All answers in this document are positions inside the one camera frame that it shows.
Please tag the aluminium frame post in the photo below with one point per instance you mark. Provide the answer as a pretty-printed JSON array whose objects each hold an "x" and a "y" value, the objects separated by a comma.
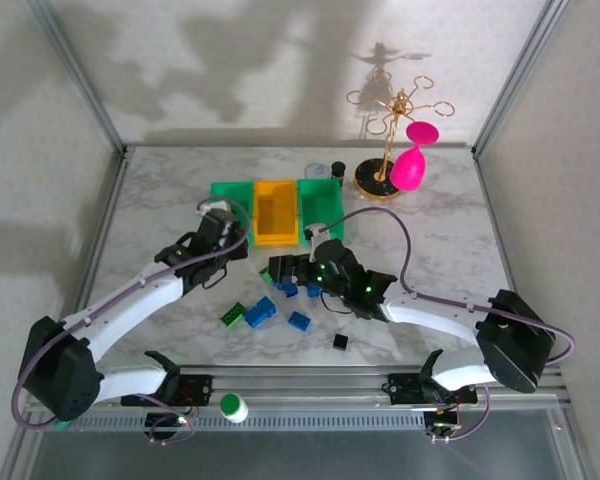
[
  {"x": 517, "y": 75},
  {"x": 80, "y": 80}
]

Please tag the white bottle green cap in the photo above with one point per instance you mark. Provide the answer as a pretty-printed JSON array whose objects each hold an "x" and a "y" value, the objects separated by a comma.
[{"x": 233, "y": 407}]

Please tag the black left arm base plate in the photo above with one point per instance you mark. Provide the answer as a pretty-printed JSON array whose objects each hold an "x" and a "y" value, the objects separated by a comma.
[{"x": 202, "y": 387}]

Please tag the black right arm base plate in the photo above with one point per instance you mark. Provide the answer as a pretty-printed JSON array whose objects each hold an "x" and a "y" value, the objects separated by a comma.
[{"x": 402, "y": 387}]

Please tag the small black cube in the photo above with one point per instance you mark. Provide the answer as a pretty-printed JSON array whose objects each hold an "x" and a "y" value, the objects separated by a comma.
[{"x": 341, "y": 342}]

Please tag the yellow plastic bin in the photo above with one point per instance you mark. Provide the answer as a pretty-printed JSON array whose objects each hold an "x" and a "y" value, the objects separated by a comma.
[{"x": 275, "y": 210}]

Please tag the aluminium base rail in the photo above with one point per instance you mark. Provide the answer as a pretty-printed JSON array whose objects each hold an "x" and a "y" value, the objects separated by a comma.
[{"x": 305, "y": 387}]

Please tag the green plastic bin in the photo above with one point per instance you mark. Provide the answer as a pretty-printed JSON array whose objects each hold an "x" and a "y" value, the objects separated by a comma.
[
  {"x": 320, "y": 200},
  {"x": 230, "y": 190}
]

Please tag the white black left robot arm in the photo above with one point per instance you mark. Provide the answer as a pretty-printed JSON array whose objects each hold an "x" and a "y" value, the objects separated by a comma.
[{"x": 130, "y": 300}]

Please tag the small black cylinder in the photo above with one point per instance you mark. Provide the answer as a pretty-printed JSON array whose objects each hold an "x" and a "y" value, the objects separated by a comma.
[{"x": 338, "y": 170}]

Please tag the large blue lego brick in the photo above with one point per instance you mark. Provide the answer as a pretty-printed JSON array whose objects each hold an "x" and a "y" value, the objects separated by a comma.
[{"x": 260, "y": 314}]

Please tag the green lego brick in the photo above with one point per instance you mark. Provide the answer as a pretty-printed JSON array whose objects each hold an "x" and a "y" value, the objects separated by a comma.
[
  {"x": 265, "y": 275},
  {"x": 234, "y": 317}
]

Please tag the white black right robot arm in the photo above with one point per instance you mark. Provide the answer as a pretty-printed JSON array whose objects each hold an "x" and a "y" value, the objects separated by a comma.
[{"x": 430, "y": 315}]

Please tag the pink plastic wine glass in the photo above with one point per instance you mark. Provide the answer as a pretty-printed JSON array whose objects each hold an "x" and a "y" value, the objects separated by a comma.
[{"x": 409, "y": 170}]

